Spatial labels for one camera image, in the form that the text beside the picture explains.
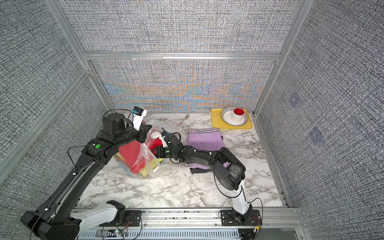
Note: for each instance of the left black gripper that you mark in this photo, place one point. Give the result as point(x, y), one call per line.
point(143, 130)

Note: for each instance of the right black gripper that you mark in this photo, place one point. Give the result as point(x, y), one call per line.
point(159, 150)

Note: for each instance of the clear plastic vacuum bag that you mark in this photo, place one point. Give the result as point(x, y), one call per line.
point(166, 166)

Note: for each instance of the black trousers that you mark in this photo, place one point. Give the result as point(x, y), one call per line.
point(199, 170)

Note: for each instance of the purple garment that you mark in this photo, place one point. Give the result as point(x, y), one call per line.
point(205, 139)

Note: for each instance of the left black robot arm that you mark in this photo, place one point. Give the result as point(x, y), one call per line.
point(53, 219)

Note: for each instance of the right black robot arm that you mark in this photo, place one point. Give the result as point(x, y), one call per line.
point(227, 169)

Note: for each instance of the colourful folded clothes stack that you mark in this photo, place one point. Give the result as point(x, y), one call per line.
point(139, 160)

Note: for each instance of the yellow plastic tray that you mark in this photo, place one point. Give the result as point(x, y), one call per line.
point(217, 121)

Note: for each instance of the white patterned bowl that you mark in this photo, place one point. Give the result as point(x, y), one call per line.
point(226, 115)

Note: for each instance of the white cup red inside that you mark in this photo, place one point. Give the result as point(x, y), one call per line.
point(238, 115)

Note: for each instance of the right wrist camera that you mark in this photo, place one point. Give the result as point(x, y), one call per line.
point(162, 138)

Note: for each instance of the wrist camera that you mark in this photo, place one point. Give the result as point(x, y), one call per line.
point(137, 117)
point(162, 138)

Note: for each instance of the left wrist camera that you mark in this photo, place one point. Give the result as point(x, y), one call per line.
point(137, 117)

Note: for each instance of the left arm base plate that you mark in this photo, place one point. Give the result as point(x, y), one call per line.
point(131, 218)

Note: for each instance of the white slotted cable duct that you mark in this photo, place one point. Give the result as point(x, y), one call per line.
point(161, 234)

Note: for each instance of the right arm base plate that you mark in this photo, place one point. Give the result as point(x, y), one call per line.
point(233, 218)

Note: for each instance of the aluminium front rail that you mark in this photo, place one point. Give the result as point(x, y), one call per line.
point(199, 218)

